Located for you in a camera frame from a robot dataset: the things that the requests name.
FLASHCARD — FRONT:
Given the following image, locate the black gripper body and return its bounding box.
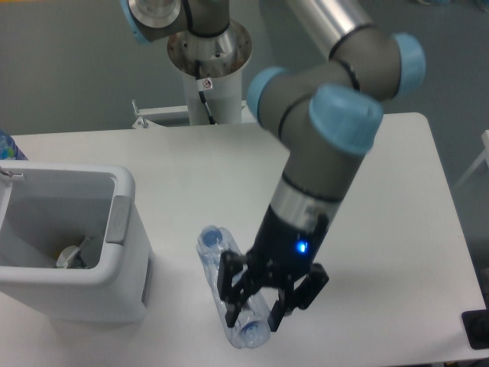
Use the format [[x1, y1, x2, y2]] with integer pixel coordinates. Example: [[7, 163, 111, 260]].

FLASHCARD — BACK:
[[244, 207, 329, 294]]

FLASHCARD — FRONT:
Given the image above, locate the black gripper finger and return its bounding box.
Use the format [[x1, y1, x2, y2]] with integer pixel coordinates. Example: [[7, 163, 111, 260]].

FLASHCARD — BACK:
[[217, 251, 267, 328], [267, 263, 329, 332]]

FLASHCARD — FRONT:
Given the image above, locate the crushed clear plastic bottle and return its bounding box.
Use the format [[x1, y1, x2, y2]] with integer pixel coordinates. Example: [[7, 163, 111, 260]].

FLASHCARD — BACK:
[[196, 226, 270, 349]]

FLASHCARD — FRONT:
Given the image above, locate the white face mask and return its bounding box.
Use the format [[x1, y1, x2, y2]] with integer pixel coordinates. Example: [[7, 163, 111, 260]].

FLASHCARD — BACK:
[[73, 235, 104, 269]]

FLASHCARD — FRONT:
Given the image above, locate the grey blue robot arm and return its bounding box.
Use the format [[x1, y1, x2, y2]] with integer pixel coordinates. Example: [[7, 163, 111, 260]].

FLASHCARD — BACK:
[[121, 1, 426, 331]]

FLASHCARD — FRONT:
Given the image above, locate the white open trash can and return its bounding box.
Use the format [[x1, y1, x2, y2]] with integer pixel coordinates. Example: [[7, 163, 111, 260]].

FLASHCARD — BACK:
[[1, 160, 154, 323]]

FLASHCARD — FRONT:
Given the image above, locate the trash inside the can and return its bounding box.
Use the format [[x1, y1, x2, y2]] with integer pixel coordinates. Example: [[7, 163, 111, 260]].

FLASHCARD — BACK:
[[55, 245, 82, 269]]

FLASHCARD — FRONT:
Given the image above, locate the black clamp at table edge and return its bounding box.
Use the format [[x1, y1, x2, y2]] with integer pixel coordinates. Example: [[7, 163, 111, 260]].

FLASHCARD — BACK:
[[461, 309, 488, 350]]

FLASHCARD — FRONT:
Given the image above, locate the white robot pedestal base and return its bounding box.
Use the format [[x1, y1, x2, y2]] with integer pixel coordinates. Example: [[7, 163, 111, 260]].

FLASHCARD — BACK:
[[132, 20, 252, 128]]

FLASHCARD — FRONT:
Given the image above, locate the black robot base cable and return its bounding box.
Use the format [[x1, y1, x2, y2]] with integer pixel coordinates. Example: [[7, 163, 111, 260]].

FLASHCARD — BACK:
[[193, 59, 218, 126]]

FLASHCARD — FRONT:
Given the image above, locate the white frame at right edge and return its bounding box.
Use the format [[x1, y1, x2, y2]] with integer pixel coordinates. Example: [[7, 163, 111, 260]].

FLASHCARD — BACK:
[[453, 130, 488, 190]]

